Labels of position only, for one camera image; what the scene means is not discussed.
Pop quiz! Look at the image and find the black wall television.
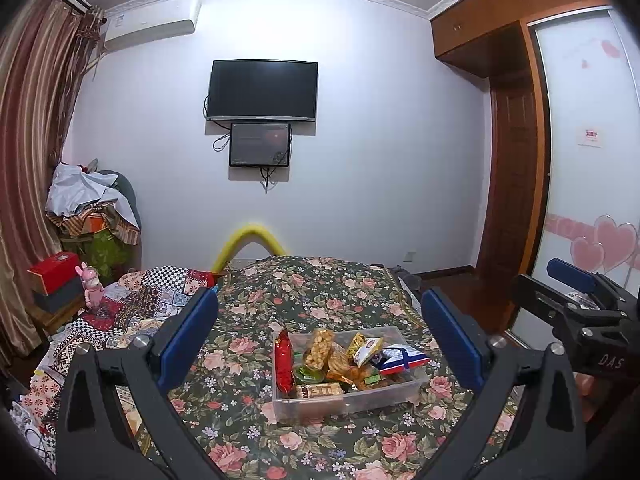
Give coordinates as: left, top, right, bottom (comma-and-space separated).
206, 59, 320, 124

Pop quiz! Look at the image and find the black television cable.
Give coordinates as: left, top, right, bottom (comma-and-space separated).
202, 94, 232, 152

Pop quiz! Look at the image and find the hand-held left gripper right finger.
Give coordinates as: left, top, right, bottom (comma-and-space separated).
421, 287, 589, 480

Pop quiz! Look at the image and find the clear zip bag green strip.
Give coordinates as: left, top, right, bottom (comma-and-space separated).
304, 328, 335, 369

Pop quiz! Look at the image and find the red snack packet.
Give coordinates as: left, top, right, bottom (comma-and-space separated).
273, 329, 297, 397

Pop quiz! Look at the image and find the orange green snack packet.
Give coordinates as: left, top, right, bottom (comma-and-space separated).
357, 367, 397, 389

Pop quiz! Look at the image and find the green patterned cloth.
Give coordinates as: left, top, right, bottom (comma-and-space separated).
61, 227, 132, 282

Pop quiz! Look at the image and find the small black wall monitor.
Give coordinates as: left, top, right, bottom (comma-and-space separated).
229, 122, 293, 169

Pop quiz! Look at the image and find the grey box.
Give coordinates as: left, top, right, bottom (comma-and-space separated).
32, 277, 87, 314

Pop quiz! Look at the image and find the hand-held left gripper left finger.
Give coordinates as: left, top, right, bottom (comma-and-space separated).
55, 287, 226, 480

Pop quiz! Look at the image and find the clear golden snack packet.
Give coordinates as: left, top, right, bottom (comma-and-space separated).
325, 345, 352, 382

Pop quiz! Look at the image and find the black monitor cable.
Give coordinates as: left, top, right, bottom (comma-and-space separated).
259, 165, 282, 194

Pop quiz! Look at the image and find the grey backpack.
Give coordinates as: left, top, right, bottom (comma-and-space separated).
392, 263, 427, 307

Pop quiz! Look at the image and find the clear plastic container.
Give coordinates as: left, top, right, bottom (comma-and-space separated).
270, 325, 432, 424

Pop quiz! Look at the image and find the white air conditioner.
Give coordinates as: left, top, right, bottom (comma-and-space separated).
102, 0, 204, 44

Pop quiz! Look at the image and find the grey upholstered chair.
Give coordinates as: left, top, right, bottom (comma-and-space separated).
97, 170, 143, 233

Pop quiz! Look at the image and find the pile of clothes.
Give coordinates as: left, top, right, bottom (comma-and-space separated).
45, 160, 142, 246

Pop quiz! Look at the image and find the pink rabbit toy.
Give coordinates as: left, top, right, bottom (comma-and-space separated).
75, 262, 105, 309

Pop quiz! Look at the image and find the gold striped brown cake packet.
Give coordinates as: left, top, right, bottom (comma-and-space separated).
295, 382, 347, 400

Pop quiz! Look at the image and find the patchwork quilt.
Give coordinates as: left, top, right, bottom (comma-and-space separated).
20, 265, 227, 433

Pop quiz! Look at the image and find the yellow foam tube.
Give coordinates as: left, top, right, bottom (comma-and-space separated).
212, 223, 292, 274

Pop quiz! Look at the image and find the blue white snack packet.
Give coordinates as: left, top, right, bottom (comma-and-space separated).
380, 343, 431, 376

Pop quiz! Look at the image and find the red white door sticker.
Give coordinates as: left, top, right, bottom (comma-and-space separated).
577, 124, 604, 149

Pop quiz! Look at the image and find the yellow white snack packet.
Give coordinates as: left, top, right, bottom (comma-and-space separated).
352, 337, 386, 366

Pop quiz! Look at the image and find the frosted wardrobe sliding door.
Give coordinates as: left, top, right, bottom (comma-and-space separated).
512, 7, 640, 352

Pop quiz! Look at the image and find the wooden overhead cabinet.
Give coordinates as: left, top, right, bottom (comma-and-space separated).
430, 0, 617, 79

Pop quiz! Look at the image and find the wooden door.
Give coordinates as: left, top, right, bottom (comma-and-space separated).
474, 22, 547, 332

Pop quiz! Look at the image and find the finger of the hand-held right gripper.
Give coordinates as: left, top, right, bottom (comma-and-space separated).
546, 257, 639, 312
513, 273, 624, 329

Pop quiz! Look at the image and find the striped brown curtain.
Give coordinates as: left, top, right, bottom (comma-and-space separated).
0, 0, 107, 361

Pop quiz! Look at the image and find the red box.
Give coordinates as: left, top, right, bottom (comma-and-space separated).
27, 253, 84, 297

